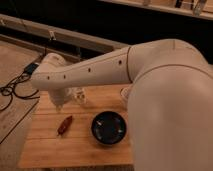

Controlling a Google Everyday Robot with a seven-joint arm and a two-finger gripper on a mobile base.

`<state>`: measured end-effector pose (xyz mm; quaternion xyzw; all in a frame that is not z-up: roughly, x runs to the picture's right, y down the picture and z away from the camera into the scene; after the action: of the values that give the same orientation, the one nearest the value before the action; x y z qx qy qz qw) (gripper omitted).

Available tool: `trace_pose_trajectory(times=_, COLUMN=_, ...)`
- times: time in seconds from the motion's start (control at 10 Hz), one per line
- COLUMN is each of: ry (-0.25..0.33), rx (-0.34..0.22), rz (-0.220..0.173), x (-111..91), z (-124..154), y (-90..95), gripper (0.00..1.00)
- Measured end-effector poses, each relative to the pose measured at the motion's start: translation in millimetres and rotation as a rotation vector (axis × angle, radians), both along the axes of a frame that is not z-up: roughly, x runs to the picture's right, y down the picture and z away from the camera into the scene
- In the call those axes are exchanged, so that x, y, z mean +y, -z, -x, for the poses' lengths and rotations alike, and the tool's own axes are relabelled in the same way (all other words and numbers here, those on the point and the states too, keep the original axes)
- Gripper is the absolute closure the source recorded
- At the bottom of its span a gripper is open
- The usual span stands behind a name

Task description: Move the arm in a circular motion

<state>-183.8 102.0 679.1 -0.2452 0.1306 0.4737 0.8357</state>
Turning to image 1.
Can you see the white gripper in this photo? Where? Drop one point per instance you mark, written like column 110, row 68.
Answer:
column 63, row 96

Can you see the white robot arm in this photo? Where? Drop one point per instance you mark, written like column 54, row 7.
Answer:
column 170, row 103

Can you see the black round bowl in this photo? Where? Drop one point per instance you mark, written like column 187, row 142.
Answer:
column 108, row 127

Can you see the white paper cup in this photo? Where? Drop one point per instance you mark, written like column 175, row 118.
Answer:
column 124, row 93

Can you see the black power adapter box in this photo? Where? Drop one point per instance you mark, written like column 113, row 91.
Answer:
column 35, row 65

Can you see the long metal rail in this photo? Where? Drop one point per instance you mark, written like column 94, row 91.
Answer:
column 52, row 38

